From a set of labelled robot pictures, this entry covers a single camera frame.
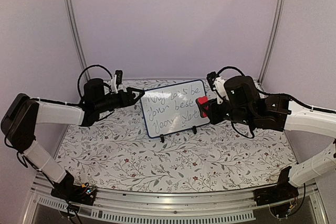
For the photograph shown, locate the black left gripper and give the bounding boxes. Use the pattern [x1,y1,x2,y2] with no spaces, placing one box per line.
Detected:
[95,87,144,114]

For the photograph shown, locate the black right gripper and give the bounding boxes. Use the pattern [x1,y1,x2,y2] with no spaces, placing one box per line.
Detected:
[201,98,255,126]

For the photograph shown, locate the red whiteboard eraser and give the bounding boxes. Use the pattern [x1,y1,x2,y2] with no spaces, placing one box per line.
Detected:
[196,96,208,118]

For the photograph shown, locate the blue-framed whiteboard with writing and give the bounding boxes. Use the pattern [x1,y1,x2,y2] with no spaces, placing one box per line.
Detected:
[140,79,209,138]

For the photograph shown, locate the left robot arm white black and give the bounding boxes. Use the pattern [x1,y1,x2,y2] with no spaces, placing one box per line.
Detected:
[1,77,145,200]

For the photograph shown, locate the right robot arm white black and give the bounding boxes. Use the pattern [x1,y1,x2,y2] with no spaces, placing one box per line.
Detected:
[196,73,335,201]

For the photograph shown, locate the black whiteboard stand foot right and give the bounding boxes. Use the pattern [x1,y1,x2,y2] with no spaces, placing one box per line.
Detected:
[192,126,197,134]

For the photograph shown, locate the floral patterned table mat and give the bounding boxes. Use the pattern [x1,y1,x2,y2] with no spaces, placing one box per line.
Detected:
[56,104,296,193]

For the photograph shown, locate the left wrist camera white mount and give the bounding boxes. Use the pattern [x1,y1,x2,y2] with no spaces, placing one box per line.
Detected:
[110,70,123,93]

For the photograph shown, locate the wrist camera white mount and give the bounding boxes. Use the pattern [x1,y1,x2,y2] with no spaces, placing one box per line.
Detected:
[206,71,227,104]
[110,70,123,93]

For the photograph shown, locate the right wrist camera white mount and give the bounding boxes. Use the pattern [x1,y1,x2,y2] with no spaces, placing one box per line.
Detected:
[206,71,227,104]

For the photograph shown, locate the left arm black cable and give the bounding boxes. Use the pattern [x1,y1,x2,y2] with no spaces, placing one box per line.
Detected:
[76,64,116,104]

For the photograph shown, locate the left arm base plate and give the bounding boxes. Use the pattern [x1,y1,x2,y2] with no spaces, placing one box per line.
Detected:
[51,183,97,206]

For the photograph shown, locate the aluminium front rail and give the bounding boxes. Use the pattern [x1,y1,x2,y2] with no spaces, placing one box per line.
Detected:
[23,175,330,223]

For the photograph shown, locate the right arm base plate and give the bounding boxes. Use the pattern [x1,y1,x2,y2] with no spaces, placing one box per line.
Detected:
[253,183,299,206]

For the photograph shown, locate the left aluminium frame post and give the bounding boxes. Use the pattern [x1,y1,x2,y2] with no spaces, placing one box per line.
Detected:
[64,0,88,71]

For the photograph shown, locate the aluminium frame post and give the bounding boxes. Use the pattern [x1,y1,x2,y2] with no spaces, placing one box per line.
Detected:
[258,0,285,85]
[64,0,88,71]

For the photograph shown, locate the right aluminium frame post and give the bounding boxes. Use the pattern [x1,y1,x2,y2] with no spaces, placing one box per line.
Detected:
[258,0,285,85]

